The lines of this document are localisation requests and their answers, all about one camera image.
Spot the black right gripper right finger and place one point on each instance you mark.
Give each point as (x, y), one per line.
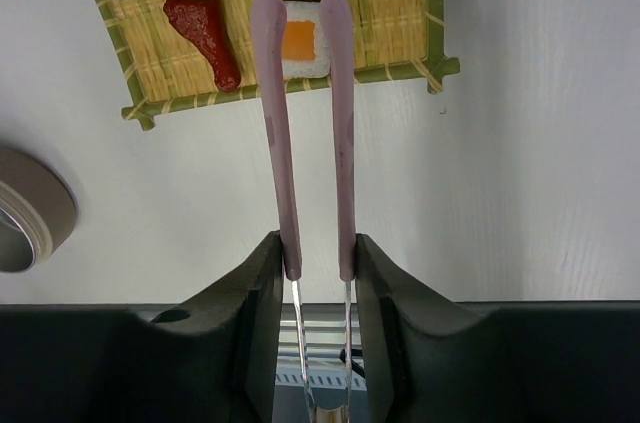
(429, 359)

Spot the round steel lunch box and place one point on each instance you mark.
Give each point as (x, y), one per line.
(38, 212)

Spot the sushi roll orange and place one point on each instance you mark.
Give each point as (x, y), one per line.
(304, 46)

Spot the woven bamboo tray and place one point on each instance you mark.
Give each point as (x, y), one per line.
(164, 73)

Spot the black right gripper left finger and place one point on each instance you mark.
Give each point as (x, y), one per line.
(211, 358)

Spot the pink cat paw tongs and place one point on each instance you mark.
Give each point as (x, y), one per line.
(268, 20)

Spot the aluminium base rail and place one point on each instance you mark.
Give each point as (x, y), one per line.
(325, 342)

